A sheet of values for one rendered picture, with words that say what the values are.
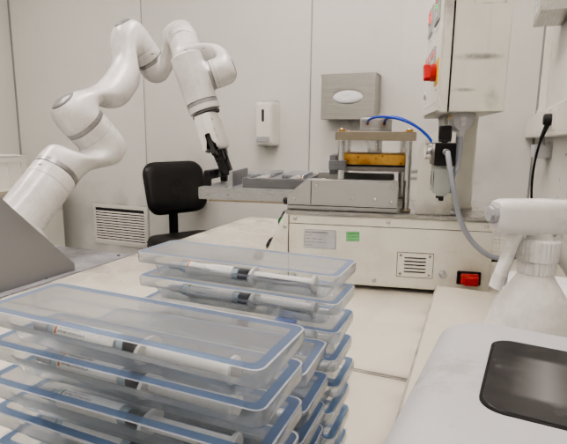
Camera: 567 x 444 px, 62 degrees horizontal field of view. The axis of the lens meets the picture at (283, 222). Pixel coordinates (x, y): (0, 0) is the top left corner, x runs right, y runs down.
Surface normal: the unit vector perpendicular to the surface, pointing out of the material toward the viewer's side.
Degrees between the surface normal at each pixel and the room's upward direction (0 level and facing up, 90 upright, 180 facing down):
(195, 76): 82
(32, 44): 90
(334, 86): 90
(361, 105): 90
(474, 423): 1
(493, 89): 90
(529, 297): 58
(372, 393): 0
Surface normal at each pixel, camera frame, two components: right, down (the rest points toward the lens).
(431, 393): -0.28, -0.96
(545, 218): 0.06, 0.18
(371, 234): -0.19, 0.17
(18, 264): 0.91, 0.08
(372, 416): 0.01, -0.98
